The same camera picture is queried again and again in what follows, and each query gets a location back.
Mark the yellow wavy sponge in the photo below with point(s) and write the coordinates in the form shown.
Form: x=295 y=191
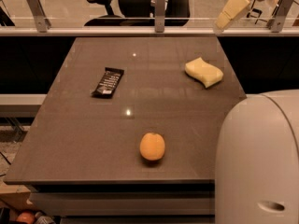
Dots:
x=206 y=73

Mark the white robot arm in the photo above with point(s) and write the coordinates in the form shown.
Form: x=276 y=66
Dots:
x=257 y=161

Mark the black rxbar chocolate wrapper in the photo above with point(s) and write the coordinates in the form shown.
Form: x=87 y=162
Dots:
x=108 y=83

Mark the black office chair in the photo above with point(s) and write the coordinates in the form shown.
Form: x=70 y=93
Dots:
x=141 y=13

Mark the orange fruit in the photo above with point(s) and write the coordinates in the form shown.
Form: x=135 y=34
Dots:
x=152 y=146

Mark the orange object under table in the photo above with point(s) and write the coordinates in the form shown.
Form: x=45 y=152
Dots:
x=26 y=217

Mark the right metal railing bracket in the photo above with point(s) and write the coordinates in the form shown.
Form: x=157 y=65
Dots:
x=279 y=15

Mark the metal railing bracket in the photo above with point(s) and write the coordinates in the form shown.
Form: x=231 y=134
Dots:
x=41 y=21
x=159 y=16
x=279 y=15

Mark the middle metal railing bracket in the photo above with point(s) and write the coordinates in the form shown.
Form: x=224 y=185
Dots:
x=159 y=16

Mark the left metal railing bracket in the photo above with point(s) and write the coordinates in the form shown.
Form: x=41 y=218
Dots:
x=41 y=21

